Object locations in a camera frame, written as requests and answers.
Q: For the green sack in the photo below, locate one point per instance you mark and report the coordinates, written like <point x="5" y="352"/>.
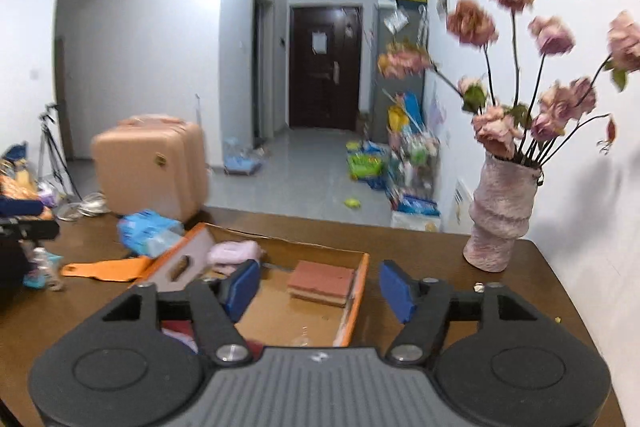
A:
<point x="367" y="164"/>

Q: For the orange floral cushion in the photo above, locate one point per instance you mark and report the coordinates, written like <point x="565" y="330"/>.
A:
<point x="20" y="184"/>

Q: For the black tripod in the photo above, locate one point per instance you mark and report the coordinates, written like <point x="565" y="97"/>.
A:
<point x="50" y="142"/>

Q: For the brick red sponge block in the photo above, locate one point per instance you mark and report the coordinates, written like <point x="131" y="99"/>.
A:
<point x="320" y="283"/>

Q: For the blue flat packet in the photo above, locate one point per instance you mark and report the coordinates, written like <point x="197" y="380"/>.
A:
<point x="417" y="206"/>

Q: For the grey refrigerator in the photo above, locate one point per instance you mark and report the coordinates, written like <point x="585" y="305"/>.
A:
<point x="397" y="89"/>

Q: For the clear plastic bag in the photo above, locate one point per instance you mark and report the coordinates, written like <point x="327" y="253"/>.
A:
<point x="395" y="22"/>

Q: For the orange cardboard flap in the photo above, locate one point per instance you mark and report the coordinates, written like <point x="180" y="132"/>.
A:
<point x="105" y="268"/>

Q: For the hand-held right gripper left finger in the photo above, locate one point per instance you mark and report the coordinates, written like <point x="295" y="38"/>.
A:
<point x="242" y="289"/>

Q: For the yellow bag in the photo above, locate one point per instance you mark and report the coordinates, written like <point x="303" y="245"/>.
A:
<point x="398" y="118"/>

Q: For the pink textured vase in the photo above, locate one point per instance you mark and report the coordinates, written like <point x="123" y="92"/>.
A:
<point x="497" y="217"/>

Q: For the orange cardboard box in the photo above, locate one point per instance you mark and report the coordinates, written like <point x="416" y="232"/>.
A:
<point x="280" y="317"/>

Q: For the blue floor tray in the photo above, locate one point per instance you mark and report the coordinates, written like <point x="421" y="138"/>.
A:
<point x="242" y="163"/>

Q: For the small clear plastic packet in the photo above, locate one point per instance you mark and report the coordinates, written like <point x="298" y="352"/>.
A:
<point x="42" y="268"/>

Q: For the bunch of dried pink flowers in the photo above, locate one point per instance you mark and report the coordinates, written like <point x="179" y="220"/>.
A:
<point x="470" y="22"/>

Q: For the light purple fuzzy towel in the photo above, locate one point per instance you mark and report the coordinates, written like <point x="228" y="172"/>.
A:
<point x="232" y="253"/>

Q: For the dark brown door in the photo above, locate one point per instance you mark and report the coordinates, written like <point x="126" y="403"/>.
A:
<point x="310" y="82"/>

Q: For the blue plastic bag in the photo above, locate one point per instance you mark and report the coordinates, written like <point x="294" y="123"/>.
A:
<point x="145" y="229"/>

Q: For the white paper notice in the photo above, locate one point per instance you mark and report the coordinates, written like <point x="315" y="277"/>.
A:
<point x="319" y="42"/>

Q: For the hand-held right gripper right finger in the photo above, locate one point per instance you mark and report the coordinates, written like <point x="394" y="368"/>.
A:
<point x="397" y="292"/>

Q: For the metal storage cart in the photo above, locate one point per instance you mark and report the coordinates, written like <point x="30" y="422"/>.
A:
<point x="417" y="157"/>

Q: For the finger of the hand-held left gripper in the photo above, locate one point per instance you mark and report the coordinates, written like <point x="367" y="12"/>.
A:
<point x="30" y="229"/>

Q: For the pink hard suitcase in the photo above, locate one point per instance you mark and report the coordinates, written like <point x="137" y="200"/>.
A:
<point x="145" y="167"/>

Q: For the white hanging umbrella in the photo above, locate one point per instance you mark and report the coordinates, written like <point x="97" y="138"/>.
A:
<point x="424" y="27"/>

